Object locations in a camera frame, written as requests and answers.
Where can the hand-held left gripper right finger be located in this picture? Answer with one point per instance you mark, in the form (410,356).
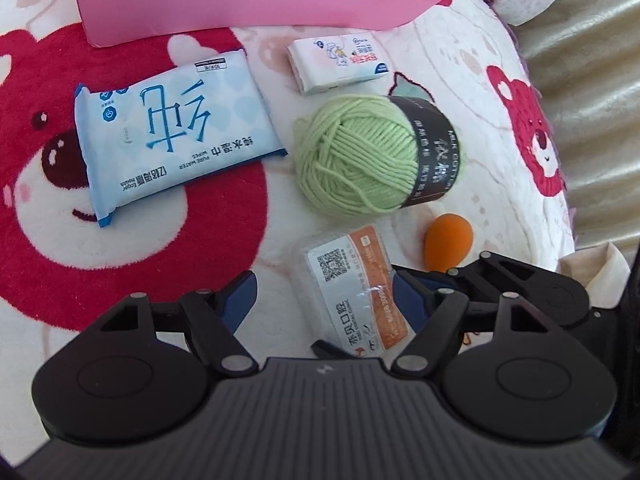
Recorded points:
(406,302)

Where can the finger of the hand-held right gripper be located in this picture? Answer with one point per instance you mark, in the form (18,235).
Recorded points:
(475,280)

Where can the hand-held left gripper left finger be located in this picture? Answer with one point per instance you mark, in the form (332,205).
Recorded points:
(240,296)

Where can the orange makeup sponge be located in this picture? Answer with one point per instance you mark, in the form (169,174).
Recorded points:
(447,240)

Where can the clear floss box orange label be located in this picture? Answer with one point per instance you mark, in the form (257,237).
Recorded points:
(345,285)

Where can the green yarn ball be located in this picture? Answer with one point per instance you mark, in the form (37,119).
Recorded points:
(350,155)

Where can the blue wet wipes pack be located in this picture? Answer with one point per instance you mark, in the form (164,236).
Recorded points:
(175,125)

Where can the white tissue pack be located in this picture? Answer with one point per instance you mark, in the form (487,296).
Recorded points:
(335,65)

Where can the cream cloth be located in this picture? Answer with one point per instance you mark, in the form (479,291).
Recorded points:
(605,270)

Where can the beige bed sheet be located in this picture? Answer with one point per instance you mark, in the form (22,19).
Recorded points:
(600,110)

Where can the red bear printed blanket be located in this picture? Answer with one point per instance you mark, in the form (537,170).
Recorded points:
(40,270)

